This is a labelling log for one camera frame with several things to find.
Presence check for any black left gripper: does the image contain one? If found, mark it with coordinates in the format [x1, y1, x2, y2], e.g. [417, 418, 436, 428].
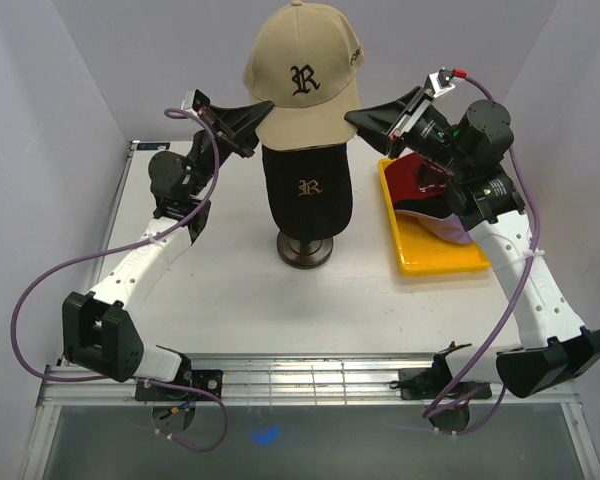
[187, 103, 277, 197]

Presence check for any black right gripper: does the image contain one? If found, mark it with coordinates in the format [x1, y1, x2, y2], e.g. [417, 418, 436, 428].
[342, 87, 468, 178]

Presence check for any beige baseball cap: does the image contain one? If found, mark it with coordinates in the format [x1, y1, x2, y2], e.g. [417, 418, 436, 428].
[243, 1, 364, 151]

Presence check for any black baseball cap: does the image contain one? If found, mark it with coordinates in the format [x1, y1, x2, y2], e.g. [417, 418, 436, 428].
[262, 143, 353, 241]

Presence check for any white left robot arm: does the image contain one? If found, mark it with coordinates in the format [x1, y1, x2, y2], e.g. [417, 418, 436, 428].
[62, 90, 274, 400]

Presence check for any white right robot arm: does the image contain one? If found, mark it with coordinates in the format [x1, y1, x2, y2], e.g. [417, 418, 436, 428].
[344, 87, 600, 400]

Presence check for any red baseball cap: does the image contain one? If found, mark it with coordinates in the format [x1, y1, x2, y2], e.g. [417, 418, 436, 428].
[384, 153, 452, 218]

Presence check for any lavender baseball cap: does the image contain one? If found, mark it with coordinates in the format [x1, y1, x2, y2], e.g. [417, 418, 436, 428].
[418, 214, 473, 245]

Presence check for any yellow plastic tray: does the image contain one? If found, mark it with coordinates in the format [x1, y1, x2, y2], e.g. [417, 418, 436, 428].
[377, 158, 491, 277]

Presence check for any beige mannequin head stand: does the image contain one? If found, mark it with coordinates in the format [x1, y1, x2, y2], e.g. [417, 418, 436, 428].
[276, 231, 334, 270]

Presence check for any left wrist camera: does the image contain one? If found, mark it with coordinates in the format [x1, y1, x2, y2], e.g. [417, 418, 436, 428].
[181, 90, 198, 112]

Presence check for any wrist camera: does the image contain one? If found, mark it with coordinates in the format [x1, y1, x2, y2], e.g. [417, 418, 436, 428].
[424, 68, 468, 98]
[181, 90, 198, 112]

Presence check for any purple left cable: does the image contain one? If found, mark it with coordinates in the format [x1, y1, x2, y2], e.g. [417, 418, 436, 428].
[9, 107, 221, 381]

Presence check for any purple cable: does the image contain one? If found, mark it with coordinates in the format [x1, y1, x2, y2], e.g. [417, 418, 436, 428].
[421, 74, 543, 419]
[9, 107, 221, 381]

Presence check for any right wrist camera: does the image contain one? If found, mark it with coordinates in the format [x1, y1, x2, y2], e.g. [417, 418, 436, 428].
[424, 68, 468, 98]

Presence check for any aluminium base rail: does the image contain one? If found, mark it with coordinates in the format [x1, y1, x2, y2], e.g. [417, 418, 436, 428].
[37, 354, 580, 407]

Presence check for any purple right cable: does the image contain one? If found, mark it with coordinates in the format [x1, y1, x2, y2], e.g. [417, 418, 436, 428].
[421, 74, 543, 419]

